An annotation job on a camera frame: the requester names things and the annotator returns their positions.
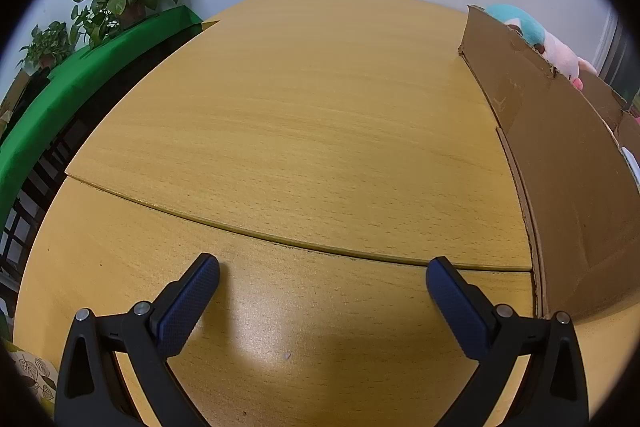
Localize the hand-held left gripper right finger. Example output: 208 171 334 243
426 257 590 427

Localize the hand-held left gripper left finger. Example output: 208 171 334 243
55 253 221 427

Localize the cardboard box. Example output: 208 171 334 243
457 4 640 323

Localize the wooden desktop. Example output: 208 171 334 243
12 0 640 427

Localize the leaf patterned cloth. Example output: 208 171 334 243
5 342 58 418

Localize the black rack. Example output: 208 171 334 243
0 107 96 298

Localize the teal and pink plush toy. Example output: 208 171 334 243
485 3 598 92

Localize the dark glass panel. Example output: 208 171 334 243
599 14 640 108

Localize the small potted green plant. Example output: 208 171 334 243
19 21 73 70

